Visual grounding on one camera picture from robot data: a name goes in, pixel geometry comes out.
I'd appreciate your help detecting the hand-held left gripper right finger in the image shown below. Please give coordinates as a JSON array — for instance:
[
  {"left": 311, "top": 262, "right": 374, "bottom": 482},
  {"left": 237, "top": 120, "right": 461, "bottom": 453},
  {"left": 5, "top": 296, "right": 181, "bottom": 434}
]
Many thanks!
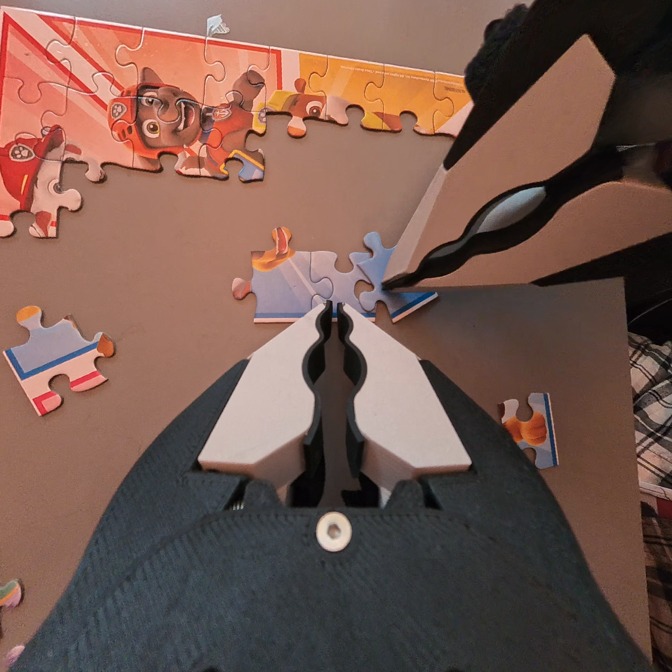
[{"left": 336, "top": 302, "right": 473, "bottom": 508}]

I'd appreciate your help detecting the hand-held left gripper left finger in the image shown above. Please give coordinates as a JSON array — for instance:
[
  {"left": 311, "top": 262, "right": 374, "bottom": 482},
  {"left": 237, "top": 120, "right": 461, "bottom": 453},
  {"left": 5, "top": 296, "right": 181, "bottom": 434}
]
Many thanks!
[{"left": 197, "top": 301, "right": 334, "bottom": 508}]

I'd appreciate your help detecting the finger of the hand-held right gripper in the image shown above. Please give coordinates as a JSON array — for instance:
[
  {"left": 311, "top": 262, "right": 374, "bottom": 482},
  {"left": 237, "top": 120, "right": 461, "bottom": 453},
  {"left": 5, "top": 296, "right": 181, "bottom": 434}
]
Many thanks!
[
  {"left": 381, "top": 35, "right": 617, "bottom": 292},
  {"left": 387, "top": 178, "right": 672, "bottom": 289}
]

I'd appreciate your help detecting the plain blue puzzle piece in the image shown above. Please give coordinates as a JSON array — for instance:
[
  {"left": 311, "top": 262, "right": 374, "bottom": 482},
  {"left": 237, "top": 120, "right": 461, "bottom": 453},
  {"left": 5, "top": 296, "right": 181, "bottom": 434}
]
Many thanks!
[{"left": 359, "top": 232, "right": 439, "bottom": 323}]

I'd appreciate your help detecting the orange tail blue border puzzle piece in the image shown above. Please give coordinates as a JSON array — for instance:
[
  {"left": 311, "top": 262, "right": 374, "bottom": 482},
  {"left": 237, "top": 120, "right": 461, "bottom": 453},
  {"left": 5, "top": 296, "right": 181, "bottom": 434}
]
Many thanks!
[{"left": 499, "top": 393, "right": 560, "bottom": 469}]

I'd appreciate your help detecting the light blue sky puzzle section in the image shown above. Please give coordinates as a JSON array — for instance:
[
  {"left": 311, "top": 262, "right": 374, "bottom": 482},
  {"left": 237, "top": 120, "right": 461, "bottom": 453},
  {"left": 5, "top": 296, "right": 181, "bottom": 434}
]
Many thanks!
[{"left": 232, "top": 227, "right": 379, "bottom": 323}]

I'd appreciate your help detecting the yellow border puzzle section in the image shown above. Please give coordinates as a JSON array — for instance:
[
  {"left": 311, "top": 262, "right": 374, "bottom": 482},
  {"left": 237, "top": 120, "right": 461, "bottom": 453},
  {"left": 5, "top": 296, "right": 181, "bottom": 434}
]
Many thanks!
[{"left": 283, "top": 50, "right": 473, "bottom": 140}]

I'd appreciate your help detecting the blue white red striped puzzle piece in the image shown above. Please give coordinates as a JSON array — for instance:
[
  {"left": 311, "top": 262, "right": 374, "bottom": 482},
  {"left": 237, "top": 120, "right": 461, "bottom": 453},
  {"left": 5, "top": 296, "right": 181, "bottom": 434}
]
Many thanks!
[{"left": 2, "top": 306, "right": 116, "bottom": 417}]

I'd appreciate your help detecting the yellow dog face puzzle piece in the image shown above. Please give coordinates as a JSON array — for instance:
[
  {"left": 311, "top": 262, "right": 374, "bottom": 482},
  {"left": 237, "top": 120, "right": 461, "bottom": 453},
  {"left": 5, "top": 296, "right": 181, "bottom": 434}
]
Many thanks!
[{"left": 265, "top": 79, "right": 329, "bottom": 138}]

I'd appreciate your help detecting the red border dog puzzle section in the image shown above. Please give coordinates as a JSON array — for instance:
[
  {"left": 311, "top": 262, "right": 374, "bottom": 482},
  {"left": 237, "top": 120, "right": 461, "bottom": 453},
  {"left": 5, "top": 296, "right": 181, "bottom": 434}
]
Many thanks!
[{"left": 0, "top": 10, "right": 268, "bottom": 239}]

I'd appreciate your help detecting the grey desk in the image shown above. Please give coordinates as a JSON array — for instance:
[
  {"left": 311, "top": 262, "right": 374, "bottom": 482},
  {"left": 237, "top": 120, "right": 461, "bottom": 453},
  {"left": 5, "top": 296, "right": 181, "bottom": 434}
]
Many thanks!
[{"left": 0, "top": 0, "right": 654, "bottom": 672}]

